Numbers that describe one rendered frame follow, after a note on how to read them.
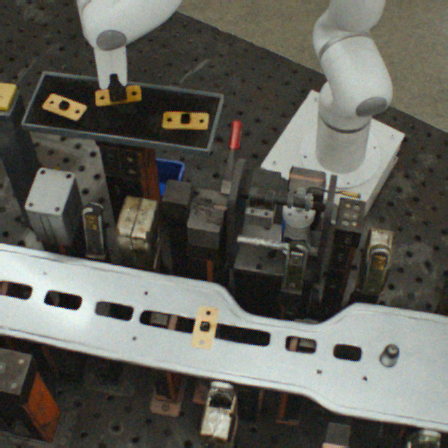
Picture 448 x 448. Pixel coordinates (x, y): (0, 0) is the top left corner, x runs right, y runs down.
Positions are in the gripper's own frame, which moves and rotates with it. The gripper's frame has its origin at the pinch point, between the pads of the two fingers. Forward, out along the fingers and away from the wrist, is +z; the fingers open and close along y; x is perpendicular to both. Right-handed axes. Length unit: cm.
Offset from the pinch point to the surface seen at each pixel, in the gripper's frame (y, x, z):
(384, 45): -114, 98, 124
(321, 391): 54, 29, 24
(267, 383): 51, 20, 24
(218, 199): 16.3, 16.1, 16.5
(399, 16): -129, 109, 124
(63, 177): 9.3, -12.3, 12.9
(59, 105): -3.4, -11.8, 6.7
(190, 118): 3.4, 12.8, 7.6
